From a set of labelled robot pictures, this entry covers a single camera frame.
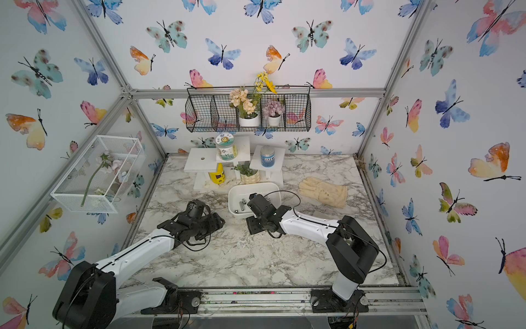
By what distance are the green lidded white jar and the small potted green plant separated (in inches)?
4.7

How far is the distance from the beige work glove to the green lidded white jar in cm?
41

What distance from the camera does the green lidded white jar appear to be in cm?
84

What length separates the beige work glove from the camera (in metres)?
1.03

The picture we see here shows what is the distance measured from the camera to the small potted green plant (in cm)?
100

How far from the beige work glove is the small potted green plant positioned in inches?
9.0
